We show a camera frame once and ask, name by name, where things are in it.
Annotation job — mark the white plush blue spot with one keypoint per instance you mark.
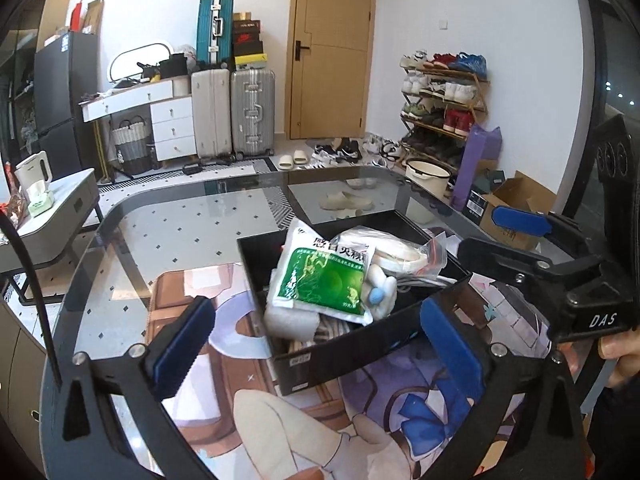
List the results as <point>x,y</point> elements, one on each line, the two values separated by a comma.
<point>380,282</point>

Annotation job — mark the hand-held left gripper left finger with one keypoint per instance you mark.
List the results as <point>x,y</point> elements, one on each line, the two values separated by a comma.
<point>185,340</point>

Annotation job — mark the white foam wrap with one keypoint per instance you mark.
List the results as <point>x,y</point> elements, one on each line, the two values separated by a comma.
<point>290,322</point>

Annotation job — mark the oval mirror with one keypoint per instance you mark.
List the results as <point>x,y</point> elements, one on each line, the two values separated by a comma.
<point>135,60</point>

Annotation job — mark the white drawer desk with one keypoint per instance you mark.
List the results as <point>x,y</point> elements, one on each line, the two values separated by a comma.
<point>170,125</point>

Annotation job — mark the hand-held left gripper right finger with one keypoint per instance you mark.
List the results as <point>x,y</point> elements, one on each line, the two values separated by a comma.
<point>450,345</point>

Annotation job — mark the green white medicine packet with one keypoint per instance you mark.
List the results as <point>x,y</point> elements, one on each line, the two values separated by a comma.
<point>320,280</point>

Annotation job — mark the black power adapter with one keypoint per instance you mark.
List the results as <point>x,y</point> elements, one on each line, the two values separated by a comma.
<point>191,167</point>

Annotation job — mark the white enamel pot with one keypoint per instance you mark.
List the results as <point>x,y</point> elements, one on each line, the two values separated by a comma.
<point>427,175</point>

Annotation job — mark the grey side table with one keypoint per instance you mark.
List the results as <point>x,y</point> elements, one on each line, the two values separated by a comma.
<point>55,220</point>

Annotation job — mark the person's right forearm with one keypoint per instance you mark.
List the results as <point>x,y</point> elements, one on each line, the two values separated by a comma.
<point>615,430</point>

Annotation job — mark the black bag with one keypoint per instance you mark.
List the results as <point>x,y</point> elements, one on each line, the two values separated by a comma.
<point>172,66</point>

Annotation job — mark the silver suitcase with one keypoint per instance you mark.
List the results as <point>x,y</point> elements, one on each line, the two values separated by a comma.
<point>252,110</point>

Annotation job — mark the green tissue box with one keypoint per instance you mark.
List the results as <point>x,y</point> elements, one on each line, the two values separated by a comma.
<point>41,202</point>

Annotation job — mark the dark labelled box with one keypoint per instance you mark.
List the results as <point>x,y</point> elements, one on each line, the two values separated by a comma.
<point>477,202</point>

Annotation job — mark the beige cabinet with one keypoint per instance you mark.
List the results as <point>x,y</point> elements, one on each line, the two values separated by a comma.
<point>20,375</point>

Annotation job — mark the beige suitcase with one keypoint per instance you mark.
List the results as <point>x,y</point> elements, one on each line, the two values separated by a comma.
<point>212,115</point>

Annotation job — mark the pile of shoes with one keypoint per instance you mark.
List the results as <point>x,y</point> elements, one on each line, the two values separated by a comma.
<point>350,150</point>

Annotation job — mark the white kettle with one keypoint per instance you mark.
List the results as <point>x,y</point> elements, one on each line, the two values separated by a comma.
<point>32,170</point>

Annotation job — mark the wooden shoe rack with shoes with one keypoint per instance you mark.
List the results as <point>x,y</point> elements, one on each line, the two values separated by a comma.
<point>440,105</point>

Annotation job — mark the person's right hand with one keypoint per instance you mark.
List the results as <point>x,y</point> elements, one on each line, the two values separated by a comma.
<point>625,355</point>

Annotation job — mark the printed desk mat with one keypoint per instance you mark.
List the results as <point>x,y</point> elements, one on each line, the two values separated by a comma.
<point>310,425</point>

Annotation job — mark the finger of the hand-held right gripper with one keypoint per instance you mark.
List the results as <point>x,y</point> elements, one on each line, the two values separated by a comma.
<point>520,221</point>
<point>490,255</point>

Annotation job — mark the red patterned packet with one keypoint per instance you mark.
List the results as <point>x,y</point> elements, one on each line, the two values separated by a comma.
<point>15,212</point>

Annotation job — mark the purple yoga mat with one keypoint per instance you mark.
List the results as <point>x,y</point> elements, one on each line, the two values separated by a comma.
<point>475,165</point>

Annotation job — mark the stack of shoe boxes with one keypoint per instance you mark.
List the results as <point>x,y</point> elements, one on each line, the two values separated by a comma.
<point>248,40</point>

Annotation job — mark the open cardboard box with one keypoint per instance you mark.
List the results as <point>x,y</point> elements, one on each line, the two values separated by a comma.
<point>520,200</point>

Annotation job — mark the black fridge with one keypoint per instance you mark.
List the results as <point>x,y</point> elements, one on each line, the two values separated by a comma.
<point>65,100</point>

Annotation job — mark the brown cardboard sheet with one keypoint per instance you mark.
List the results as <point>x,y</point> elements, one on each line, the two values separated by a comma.
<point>93,16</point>

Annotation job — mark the woven laundry basket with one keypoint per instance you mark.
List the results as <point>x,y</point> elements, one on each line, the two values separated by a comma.
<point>131,147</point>

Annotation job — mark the wooden door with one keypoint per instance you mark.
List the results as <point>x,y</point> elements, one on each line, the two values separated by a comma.
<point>330,60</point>

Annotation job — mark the teal suitcase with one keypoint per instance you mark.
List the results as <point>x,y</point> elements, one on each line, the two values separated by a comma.
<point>212,30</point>

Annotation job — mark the black organizer box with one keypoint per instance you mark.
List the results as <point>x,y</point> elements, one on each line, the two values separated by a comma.
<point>350,360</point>

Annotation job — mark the clear zip bag red strip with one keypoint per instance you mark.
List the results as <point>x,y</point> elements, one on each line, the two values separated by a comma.
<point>435,260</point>

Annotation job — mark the large beige slipper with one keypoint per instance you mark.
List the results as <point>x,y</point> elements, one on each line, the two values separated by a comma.
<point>345,201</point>

